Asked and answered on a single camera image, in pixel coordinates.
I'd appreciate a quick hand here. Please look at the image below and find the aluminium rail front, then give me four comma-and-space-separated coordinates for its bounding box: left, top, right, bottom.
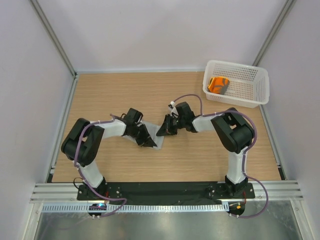
29, 180, 304, 203

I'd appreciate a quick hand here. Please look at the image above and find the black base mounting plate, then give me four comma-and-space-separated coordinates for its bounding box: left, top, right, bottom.
94, 181, 255, 206

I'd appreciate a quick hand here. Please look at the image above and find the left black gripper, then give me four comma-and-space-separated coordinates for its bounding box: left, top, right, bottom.
130, 124, 157, 148

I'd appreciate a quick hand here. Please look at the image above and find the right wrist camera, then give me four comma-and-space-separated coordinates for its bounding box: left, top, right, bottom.
168, 104, 179, 118

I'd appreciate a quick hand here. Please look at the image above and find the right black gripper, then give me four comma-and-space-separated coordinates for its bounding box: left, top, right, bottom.
157, 113, 186, 137

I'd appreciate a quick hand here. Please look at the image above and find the orange grey giraffe towel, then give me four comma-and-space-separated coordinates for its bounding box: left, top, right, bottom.
207, 76, 230, 95

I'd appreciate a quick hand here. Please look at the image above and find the aluminium frame post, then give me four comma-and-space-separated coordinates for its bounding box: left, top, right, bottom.
29, 0, 77, 79
252, 0, 297, 67

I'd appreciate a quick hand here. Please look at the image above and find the right aluminium frame post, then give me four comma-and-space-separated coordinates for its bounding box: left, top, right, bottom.
252, 0, 297, 67

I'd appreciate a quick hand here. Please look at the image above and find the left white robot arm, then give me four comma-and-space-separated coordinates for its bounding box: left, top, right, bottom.
61, 108, 164, 200

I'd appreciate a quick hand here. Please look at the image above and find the grey cloth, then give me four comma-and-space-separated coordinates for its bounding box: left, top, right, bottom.
123, 121, 164, 150

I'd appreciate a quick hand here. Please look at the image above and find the white perforated plastic basket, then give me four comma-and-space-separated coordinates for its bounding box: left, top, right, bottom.
202, 60, 270, 108

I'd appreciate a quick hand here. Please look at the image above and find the white slotted cable duct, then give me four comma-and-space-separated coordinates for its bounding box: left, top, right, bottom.
42, 202, 229, 214

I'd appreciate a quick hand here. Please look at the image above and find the left aluminium frame post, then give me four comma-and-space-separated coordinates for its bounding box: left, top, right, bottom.
29, 0, 77, 79

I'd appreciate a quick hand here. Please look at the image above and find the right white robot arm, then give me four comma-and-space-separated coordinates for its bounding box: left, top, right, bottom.
156, 101, 256, 198

